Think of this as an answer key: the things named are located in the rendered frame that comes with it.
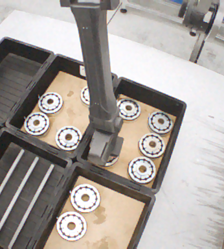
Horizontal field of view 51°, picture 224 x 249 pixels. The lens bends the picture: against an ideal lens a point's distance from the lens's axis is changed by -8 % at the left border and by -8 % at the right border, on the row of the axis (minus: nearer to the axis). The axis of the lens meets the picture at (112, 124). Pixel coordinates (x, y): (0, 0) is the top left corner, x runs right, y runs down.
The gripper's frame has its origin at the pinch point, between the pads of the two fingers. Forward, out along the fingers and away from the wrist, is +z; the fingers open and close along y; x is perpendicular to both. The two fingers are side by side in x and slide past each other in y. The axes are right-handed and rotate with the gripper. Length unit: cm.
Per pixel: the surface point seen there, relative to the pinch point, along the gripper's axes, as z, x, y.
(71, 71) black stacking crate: 3.1, 32.6, -25.2
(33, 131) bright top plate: 1.6, -0.4, -29.0
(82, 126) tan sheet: 4.8, 9.0, -11.9
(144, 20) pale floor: 96, 192, -7
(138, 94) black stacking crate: 1.2, 28.5, 5.9
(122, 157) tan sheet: 4.4, 1.0, 6.7
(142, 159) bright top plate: 1.5, 1.4, 14.0
